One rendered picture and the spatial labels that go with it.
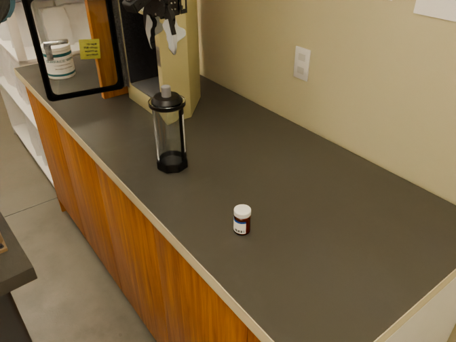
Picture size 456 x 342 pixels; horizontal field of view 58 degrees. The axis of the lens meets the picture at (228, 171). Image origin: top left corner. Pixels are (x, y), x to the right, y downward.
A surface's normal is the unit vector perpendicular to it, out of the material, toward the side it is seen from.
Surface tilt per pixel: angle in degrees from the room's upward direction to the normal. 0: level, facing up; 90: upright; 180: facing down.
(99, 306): 0
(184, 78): 90
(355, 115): 90
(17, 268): 0
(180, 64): 90
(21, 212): 0
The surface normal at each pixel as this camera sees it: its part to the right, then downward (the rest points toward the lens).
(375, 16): -0.79, 0.34
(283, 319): 0.00, -0.83
